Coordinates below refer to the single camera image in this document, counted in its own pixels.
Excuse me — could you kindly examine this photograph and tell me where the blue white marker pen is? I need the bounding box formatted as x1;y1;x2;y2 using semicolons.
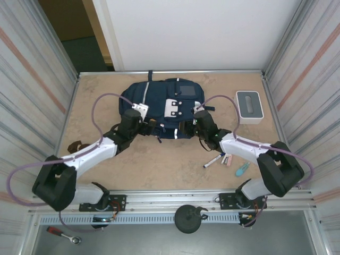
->
203;153;225;169

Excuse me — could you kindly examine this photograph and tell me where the red-handled ratchet wrench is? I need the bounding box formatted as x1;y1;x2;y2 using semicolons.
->
46;226;82;245

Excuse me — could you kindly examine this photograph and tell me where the slotted grey cable tray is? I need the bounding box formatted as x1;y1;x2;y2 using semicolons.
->
39;214;241;226

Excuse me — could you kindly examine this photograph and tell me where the grey white tissue box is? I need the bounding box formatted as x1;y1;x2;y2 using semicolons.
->
235;90;265;125

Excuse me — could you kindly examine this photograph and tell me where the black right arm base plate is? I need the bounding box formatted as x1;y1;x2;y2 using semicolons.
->
218;192;266;210

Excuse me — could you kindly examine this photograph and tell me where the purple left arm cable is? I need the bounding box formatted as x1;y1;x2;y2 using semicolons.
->
6;92;136;233

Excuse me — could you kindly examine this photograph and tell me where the aluminium table edge rail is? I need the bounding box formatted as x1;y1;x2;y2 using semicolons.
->
78;69;266;80

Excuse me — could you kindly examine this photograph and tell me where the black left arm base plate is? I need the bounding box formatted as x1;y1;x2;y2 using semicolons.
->
79;194;127;213

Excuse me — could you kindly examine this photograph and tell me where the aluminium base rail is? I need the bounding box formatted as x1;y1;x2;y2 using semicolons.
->
29;189;318;216

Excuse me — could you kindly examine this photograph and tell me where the small dark brown object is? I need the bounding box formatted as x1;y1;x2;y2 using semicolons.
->
67;140;91;154

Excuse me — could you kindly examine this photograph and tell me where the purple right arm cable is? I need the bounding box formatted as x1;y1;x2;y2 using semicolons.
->
198;94;314;228

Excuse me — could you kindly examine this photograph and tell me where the navy blue backpack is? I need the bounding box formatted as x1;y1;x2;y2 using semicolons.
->
118;70;215;144

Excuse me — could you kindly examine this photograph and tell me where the light blue correction tape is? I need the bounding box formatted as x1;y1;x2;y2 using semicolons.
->
235;161;251;177

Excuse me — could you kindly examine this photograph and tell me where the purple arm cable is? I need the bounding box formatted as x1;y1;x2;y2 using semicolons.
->
6;92;136;233
198;94;314;228

